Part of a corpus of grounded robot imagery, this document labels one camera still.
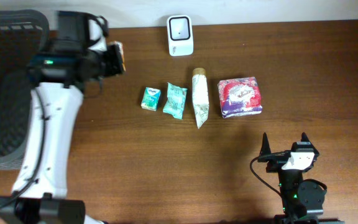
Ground white barcode scanner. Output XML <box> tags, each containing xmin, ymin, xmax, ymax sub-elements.
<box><xmin>167</xmin><ymin>15</ymin><xmax>194</xmax><ymax>57</ymax></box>

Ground teal Kleenex tissue pack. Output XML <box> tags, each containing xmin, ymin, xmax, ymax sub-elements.
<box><xmin>140</xmin><ymin>87</ymin><xmax>161</xmax><ymax>111</ymax></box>

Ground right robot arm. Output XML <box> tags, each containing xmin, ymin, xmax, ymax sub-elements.
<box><xmin>250</xmin><ymin>133</ymin><xmax>342</xmax><ymax>224</ymax></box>

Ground teal wet wipes packet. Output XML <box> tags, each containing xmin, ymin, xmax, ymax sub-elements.
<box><xmin>163</xmin><ymin>83</ymin><xmax>187</xmax><ymax>119</ymax></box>

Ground orange Kleenex tissue pack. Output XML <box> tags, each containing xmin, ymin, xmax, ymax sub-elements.
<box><xmin>109</xmin><ymin>41</ymin><xmax>126</xmax><ymax>74</ymax></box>

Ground white tube brown cap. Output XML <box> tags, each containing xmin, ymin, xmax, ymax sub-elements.
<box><xmin>192</xmin><ymin>68</ymin><xmax>209</xmax><ymax>129</ymax></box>

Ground grey plastic mesh basket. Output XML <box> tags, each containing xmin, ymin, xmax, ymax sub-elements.
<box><xmin>0</xmin><ymin>9</ymin><xmax>49</xmax><ymax>170</ymax></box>

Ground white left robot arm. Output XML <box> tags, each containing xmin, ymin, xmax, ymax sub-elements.
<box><xmin>0</xmin><ymin>11</ymin><xmax>126</xmax><ymax>224</ymax></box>

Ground red purple plastic pack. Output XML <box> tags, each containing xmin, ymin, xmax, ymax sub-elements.
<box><xmin>218</xmin><ymin>77</ymin><xmax>262</xmax><ymax>119</ymax></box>

